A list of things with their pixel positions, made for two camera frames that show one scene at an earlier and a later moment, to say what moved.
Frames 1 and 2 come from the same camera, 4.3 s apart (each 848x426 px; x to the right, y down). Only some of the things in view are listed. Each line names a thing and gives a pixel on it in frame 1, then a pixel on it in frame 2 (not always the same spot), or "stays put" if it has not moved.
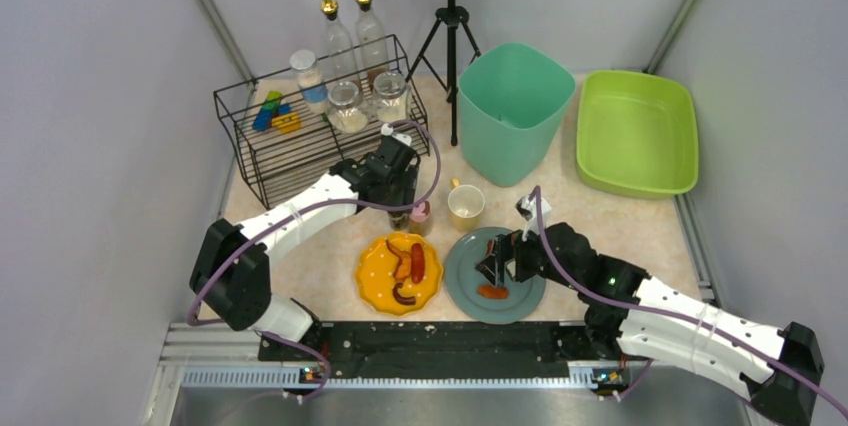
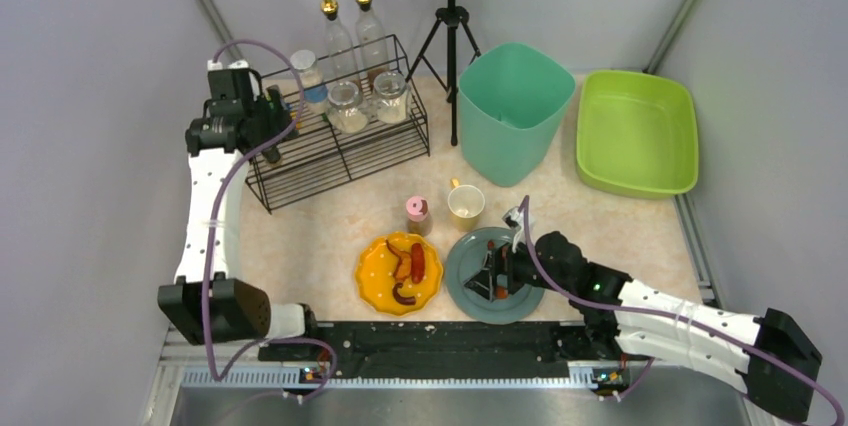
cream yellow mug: [465, 205] stays put
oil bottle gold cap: [341, 60] stays put
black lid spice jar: [399, 220] -> [272, 154]
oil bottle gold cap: [373, 55] stays put
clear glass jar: [392, 97] stays put
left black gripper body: [403, 196] -> [274, 121]
